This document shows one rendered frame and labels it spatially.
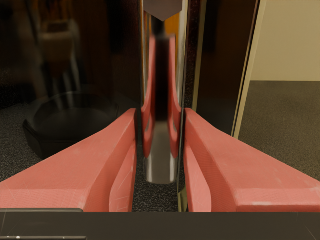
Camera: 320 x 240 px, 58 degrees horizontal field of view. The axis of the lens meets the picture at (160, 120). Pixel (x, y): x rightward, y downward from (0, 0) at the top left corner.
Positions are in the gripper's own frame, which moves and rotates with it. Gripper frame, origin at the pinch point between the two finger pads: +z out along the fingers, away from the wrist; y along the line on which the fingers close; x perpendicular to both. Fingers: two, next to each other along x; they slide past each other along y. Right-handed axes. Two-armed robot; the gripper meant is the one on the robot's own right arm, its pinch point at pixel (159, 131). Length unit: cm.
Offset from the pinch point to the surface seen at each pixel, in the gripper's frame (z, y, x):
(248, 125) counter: 28.3, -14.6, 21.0
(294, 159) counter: 20.3, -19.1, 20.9
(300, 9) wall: 48, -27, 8
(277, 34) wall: 48, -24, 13
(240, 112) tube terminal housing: 5.3, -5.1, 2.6
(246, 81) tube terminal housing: 5.4, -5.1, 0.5
